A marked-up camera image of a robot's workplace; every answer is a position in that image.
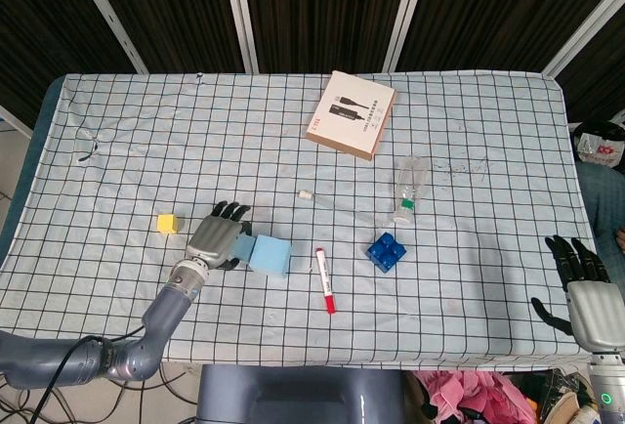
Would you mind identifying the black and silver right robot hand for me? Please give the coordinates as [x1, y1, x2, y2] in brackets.
[530, 233, 625, 353]

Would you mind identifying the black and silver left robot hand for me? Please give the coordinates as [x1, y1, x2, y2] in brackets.
[185, 200, 254, 272]

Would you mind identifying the large light blue foam cube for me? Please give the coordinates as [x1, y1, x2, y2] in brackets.
[248, 234, 293, 278]

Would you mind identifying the white black-checked tablecloth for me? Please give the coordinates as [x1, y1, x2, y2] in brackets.
[0, 70, 609, 364]

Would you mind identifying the blue jeans leg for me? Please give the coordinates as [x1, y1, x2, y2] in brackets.
[574, 159, 625, 269]

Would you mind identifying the white marker with red cap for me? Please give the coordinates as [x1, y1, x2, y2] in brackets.
[314, 246, 338, 316]

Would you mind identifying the pink cloth pile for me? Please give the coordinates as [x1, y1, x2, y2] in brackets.
[414, 369, 538, 424]

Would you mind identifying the plastic bag with red print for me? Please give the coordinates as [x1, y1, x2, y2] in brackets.
[573, 120, 625, 171]

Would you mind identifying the dark blue toy brick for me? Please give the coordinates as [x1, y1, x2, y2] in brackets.
[366, 231, 408, 274]

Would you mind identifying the grey-blue robot torso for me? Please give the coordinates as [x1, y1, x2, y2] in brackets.
[195, 363, 406, 424]

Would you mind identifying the clear plastic bottle white cap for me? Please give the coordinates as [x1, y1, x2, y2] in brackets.
[393, 154, 431, 225]

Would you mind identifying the tangle of floor cables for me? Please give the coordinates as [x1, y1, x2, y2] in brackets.
[0, 362, 201, 424]

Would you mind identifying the cardboard box with cable print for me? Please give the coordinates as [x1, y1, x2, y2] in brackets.
[306, 69, 397, 162]

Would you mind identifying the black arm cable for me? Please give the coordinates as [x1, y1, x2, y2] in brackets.
[33, 325, 147, 424]

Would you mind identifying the white partition frame post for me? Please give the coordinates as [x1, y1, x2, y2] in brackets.
[380, 0, 434, 73]
[541, 0, 625, 78]
[0, 105, 36, 138]
[219, 0, 260, 74]
[65, 0, 148, 74]

